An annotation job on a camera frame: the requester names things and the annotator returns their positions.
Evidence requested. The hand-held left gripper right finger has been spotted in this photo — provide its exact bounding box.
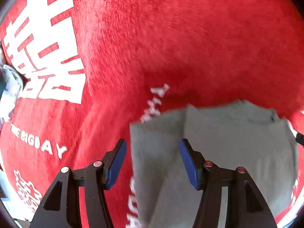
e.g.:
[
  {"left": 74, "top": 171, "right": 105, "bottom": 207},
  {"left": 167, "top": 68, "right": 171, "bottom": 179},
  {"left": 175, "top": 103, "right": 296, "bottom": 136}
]
[{"left": 179, "top": 138, "right": 278, "bottom": 228}]

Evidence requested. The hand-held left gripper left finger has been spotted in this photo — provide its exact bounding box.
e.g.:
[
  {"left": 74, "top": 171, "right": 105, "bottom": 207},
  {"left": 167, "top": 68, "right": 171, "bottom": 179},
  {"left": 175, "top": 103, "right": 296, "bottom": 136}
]
[{"left": 28, "top": 138, "right": 127, "bottom": 228}]

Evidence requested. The grey sweater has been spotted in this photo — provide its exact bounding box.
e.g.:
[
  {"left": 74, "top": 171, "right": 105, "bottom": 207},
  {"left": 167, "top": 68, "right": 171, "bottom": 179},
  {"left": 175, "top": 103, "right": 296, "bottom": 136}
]
[{"left": 129, "top": 99, "right": 299, "bottom": 228}]

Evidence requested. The red printed blanket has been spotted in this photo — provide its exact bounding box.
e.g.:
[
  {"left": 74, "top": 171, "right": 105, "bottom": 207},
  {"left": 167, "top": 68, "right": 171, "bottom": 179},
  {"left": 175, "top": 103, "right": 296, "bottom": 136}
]
[{"left": 0, "top": 0, "right": 304, "bottom": 228}]

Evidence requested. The pale patterned cloth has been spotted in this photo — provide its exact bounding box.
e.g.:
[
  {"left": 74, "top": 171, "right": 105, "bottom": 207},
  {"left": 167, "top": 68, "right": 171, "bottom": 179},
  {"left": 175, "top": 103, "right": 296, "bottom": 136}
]
[{"left": 0, "top": 64, "right": 25, "bottom": 122}]

